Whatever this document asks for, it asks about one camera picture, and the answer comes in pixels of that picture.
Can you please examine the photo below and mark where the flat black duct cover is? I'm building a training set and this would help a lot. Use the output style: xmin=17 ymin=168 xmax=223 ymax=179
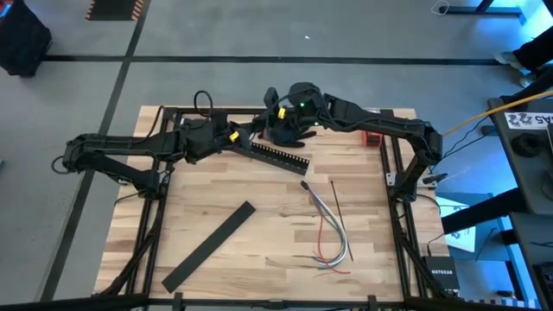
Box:
xmin=161 ymin=200 xmax=257 ymax=294

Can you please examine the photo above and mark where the orange tape dispenser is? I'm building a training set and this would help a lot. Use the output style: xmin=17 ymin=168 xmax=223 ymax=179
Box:
xmin=360 ymin=129 xmax=385 ymax=149

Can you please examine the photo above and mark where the person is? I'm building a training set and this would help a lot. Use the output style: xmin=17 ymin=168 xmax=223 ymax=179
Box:
xmin=493 ymin=26 xmax=553 ymax=89

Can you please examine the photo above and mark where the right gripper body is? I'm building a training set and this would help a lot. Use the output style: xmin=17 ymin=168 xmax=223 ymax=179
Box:
xmin=283 ymin=81 xmax=326 ymax=129

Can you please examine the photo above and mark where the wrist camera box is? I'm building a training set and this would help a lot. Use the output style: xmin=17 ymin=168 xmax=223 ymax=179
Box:
xmin=264 ymin=86 xmax=281 ymax=110
xmin=235 ymin=126 xmax=254 ymax=151

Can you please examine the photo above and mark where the black clamp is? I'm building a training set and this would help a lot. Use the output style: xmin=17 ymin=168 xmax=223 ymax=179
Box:
xmin=421 ymin=171 xmax=450 ymax=187

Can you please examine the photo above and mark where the black slotted cable duct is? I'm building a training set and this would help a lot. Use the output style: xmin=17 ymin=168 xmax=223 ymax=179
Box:
xmin=235 ymin=140 xmax=311 ymax=177

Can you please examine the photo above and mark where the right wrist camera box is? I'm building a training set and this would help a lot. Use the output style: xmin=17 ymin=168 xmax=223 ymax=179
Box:
xmin=264 ymin=86 xmax=281 ymax=110

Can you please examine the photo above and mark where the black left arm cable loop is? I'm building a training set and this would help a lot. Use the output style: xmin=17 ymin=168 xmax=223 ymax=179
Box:
xmin=192 ymin=89 xmax=216 ymax=120

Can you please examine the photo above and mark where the black aluminium table frame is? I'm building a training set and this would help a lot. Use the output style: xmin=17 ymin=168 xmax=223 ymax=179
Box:
xmin=0 ymin=105 xmax=553 ymax=311

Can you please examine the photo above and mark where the black work glove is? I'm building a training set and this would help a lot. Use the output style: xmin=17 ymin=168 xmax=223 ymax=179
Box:
xmin=251 ymin=116 xmax=282 ymax=142
xmin=270 ymin=123 xmax=318 ymax=149

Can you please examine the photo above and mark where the white printed label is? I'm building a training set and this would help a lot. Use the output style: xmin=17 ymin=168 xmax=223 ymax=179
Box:
xmin=504 ymin=111 xmax=553 ymax=131

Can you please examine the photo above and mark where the black spool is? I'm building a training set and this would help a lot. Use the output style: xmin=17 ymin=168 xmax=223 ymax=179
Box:
xmin=512 ymin=132 xmax=542 ymax=159

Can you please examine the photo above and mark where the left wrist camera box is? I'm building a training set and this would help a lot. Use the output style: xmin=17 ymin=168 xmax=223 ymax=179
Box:
xmin=235 ymin=126 xmax=254 ymax=151

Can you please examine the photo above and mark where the black Netgear network switch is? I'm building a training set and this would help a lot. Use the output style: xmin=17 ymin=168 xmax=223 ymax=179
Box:
xmin=421 ymin=255 xmax=461 ymax=292

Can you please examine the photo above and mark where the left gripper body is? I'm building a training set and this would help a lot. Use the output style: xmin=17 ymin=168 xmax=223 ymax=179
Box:
xmin=180 ymin=112 xmax=238 ymax=165

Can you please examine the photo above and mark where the black mat with orange stripes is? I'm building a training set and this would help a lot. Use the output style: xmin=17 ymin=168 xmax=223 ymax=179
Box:
xmin=85 ymin=0 xmax=146 ymax=22

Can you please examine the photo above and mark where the dark grey side table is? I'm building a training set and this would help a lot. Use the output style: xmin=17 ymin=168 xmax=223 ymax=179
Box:
xmin=487 ymin=92 xmax=553 ymax=216

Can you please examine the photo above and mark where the black table leg beam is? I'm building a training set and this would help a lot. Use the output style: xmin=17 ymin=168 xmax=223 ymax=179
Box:
xmin=440 ymin=187 xmax=531 ymax=237

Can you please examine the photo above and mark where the black storage crate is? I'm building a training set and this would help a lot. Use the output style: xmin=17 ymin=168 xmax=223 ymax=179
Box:
xmin=0 ymin=0 xmax=54 ymax=78

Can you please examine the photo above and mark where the white paper sheet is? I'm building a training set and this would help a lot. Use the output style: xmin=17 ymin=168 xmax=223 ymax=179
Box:
xmin=433 ymin=194 xmax=477 ymax=255

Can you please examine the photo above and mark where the black zip tie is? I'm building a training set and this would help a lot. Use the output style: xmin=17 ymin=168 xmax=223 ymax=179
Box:
xmin=330 ymin=180 xmax=355 ymax=263

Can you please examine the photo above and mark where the black desk base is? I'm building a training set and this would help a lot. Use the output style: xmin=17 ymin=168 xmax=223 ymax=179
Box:
xmin=439 ymin=0 xmax=529 ymax=19

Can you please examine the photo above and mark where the thick yellow cable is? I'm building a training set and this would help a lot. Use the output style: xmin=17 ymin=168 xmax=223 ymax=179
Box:
xmin=442 ymin=89 xmax=553 ymax=137

